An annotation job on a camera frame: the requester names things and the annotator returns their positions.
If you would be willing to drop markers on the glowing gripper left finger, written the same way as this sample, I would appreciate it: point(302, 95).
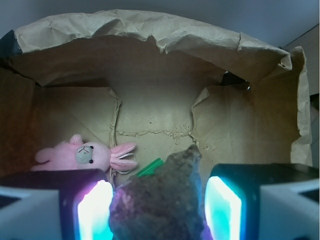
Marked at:
point(55, 205)

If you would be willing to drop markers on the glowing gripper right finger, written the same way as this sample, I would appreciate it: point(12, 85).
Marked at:
point(276, 201)

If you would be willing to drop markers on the brown rough rock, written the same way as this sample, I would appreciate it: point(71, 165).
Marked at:
point(166, 205)

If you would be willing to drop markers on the pink plush bunny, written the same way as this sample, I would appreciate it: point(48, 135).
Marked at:
point(77, 155)

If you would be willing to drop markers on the green rectangular block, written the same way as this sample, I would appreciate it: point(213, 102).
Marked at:
point(150, 168)

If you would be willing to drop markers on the brown paper-lined cardboard box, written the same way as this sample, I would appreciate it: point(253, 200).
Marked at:
point(159, 80)

